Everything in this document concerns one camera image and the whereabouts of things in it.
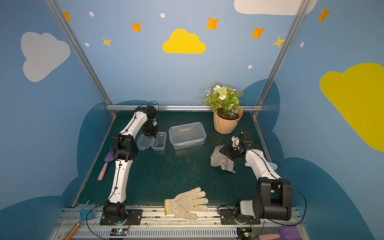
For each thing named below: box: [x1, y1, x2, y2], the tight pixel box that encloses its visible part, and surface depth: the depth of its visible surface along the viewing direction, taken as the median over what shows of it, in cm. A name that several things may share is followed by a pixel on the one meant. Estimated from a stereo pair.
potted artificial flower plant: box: [200, 83, 245, 135], surface depth 97 cm
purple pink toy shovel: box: [258, 225, 304, 240], surface depth 71 cm
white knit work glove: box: [164, 187, 209, 221], surface depth 80 cm
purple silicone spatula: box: [97, 151, 115, 181], surface depth 92 cm
